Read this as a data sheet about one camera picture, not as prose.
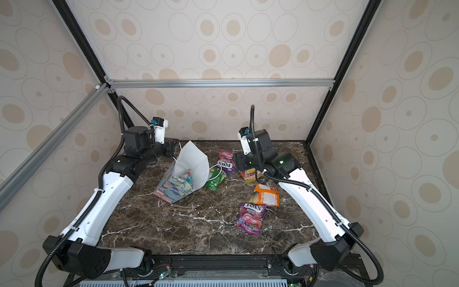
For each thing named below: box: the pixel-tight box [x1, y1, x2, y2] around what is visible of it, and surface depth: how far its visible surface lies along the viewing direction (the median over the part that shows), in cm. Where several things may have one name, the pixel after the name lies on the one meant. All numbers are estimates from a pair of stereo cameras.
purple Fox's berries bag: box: [236, 202, 268, 236], surface depth 86 cm
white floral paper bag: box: [153, 140, 223, 204], surface depth 85 cm
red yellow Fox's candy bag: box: [240, 168, 263, 184], surface depth 102 cm
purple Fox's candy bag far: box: [217, 147, 237, 174], surface depth 108 cm
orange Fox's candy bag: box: [249, 183, 281, 207], surface depth 92 cm
